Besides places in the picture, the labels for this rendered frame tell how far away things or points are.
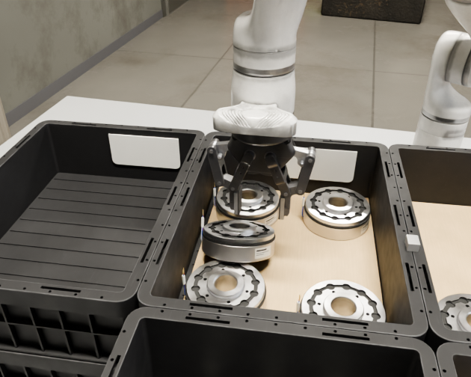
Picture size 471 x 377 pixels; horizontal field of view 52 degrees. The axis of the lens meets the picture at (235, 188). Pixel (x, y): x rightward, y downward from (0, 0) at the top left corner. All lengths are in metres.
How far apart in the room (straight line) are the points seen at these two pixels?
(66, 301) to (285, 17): 0.37
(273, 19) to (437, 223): 0.47
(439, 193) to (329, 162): 0.19
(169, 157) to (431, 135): 0.52
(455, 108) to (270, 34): 0.58
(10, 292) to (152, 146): 0.39
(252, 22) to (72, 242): 0.44
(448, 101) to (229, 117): 0.60
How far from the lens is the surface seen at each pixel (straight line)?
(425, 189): 0.88
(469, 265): 0.78
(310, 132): 1.36
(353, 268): 0.72
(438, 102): 1.03
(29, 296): 0.58
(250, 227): 0.69
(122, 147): 0.89
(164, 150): 0.86
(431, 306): 0.56
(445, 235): 0.83
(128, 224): 0.80
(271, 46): 0.53
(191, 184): 0.70
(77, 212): 0.85
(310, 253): 0.74
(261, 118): 0.52
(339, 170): 0.84
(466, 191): 0.89
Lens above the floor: 1.31
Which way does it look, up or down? 34 degrees down
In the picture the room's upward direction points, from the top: straight up
